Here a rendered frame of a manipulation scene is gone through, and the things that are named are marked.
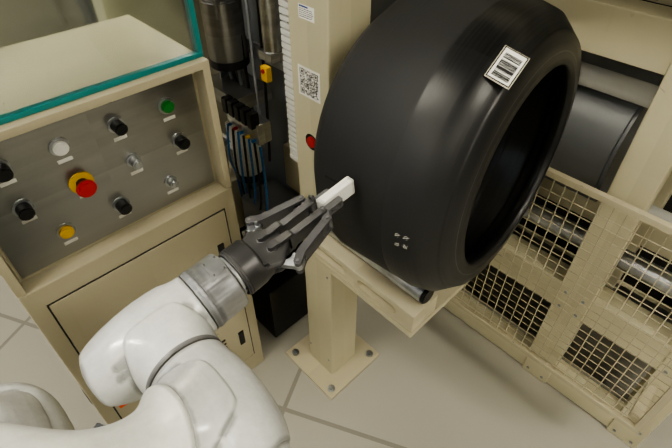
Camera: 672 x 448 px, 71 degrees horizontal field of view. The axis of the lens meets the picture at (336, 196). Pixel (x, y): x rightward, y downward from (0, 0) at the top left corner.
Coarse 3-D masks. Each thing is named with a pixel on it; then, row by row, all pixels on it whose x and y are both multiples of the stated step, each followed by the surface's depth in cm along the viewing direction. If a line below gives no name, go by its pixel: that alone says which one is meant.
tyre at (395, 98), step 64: (448, 0) 77; (512, 0) 75; (384, 64) 74; (448, 64) 69; (576, 64) 87; (320, 128) 82; (384, 128) 72; (448, 128) 67; (512, 128) 114; (320, 192) 86; (384, 192) 74; (448, 192) 70; (512, 192) 114; (384, 256) 83; (448, 256) 78
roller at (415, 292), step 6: (330, 234) 116; (354, 252) 112; (366, 258) 109; (372, 264) 108; (378, 270) 108; (384, 270) 106; (390, 276) 105; (396, 276) 104; (396, 282) 104; (402, 282) 103; (402, 288) 104; (408, 288) 102; (414, 288) 101; (420, 288) 101; (414, 294) 101; (420, 294) 101; (426, 294) 100; (432, 294) 103; (420, 300) 101; (426, 300) 102
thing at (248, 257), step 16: (240, 240) 66; (256, 240) 69; (288, 240) 69; (224, 256) 64; (240, 256) 64; (256, 256) 64; (272, 256) 66; (288, 256) 68; (240, 272) 63; (256, 272) 64; (272, 272) 66; (256, 288) 65
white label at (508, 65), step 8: (504, 48) 68; (504, 56) 67; (512, 56) 67; (520, 56) 67; (496, 64) 67; (504, 64) 67; (512, 64) 67; (520, 64) 67; (488, 72) 67; (496, 72) 67; (504, 72) 67; (512, 72) 67; (520, 72) 67; (496, 80) 66; (504, 80) 66; (512, 80) 66
